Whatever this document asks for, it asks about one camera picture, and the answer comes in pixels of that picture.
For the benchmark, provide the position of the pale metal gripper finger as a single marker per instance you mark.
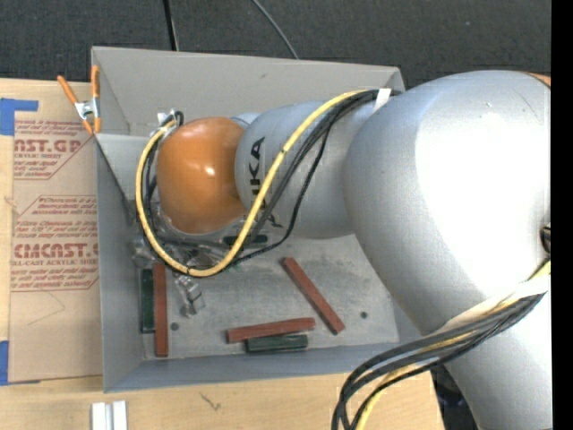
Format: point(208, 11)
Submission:
point(197, 297)
point(183, 300)

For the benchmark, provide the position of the red-brown flat block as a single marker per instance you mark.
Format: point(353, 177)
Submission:
point(271, 329)
point(313, 296)
point(161, 312)

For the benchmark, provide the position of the dark green flat block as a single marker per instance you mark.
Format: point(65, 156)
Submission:
point(276, 343)
point(147, 300)

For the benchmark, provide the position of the grey metal bin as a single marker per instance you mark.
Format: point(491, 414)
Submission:
point(268, 294)

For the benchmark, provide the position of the brown cardboard board, red print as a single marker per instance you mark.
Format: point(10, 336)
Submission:
point(53, 320)

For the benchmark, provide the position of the black cylinder on white bracket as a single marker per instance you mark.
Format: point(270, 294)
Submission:
point(245, 240)

